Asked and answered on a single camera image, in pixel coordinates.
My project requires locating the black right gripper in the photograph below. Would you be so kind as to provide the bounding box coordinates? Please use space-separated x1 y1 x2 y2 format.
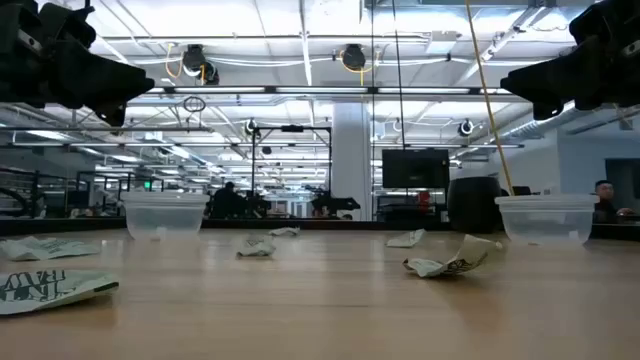
501 0 640 121

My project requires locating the black background rig frame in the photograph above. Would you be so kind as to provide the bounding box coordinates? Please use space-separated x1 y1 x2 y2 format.
251 124 333 219

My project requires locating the black monitor screen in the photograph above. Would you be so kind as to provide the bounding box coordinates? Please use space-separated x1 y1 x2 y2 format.
382 148 450 190

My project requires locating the yellow cable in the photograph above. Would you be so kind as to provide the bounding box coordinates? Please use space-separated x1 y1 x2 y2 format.
464 0 515 197

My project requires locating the black equipment box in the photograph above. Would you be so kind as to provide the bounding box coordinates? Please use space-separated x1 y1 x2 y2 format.
332 102 374 221

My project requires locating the person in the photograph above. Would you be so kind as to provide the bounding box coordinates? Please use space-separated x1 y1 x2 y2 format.
212 181 246 220
592 179 639 224

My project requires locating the black mug green inside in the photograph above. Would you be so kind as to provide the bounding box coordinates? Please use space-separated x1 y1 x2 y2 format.
447 176 504 234

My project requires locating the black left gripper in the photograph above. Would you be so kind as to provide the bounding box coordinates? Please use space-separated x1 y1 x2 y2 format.
0 0 156 127

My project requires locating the long overhead light bar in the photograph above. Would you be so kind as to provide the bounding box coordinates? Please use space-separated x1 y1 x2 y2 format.
148 85 503 97

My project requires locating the black hanging cable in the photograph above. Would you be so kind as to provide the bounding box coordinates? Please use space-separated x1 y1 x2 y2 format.
390 0 407 150

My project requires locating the clear plastic round container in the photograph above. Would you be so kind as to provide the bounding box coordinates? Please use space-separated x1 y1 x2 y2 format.
121 192 211 241
494 193 600 247

